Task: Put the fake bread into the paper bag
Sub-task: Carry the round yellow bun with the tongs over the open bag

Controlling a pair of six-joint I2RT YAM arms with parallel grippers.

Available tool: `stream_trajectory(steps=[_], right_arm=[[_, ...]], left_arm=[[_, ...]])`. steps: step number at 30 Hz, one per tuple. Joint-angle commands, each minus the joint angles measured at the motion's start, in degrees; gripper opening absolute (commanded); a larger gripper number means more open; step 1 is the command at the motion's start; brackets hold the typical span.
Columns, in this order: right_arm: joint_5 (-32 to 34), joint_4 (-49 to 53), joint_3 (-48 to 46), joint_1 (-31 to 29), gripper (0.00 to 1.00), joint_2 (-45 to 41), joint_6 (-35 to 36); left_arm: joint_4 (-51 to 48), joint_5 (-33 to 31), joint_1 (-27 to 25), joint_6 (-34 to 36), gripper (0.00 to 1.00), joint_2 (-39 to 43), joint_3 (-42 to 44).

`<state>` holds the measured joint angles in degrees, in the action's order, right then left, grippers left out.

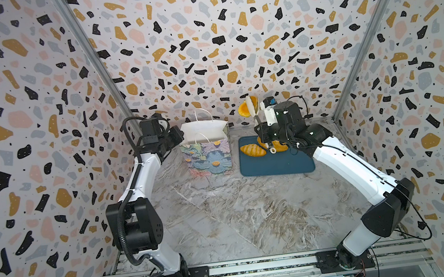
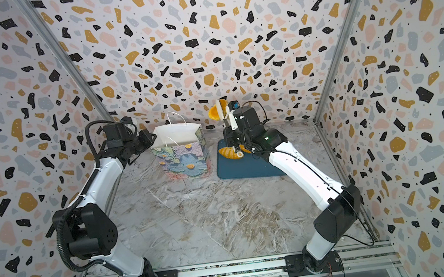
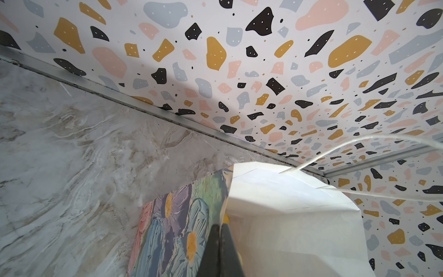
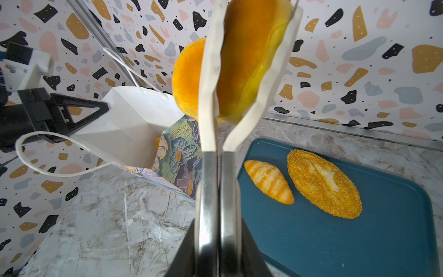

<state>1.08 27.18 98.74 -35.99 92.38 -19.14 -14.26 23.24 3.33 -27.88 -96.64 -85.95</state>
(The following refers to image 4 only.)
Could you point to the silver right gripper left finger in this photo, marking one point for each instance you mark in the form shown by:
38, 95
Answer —
207, 213

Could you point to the floral paper gift bag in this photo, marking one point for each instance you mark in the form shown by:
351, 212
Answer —
148, 135

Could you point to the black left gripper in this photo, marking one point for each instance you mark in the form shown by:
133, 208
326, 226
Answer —
43, 111

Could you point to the striped croissant bread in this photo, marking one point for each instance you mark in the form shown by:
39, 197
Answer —
270, 181

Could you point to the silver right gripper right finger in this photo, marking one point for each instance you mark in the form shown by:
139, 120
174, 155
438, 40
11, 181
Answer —
230, 250

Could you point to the large oval seeded bread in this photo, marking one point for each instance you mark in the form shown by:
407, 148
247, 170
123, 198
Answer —
324, 184

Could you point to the small round orange bun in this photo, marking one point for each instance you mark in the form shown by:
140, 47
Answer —
253, 32

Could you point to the teal rectangular tray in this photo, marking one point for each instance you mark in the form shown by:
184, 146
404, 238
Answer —
396, 235

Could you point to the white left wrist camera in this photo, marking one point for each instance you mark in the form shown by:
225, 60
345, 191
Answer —
26, 67

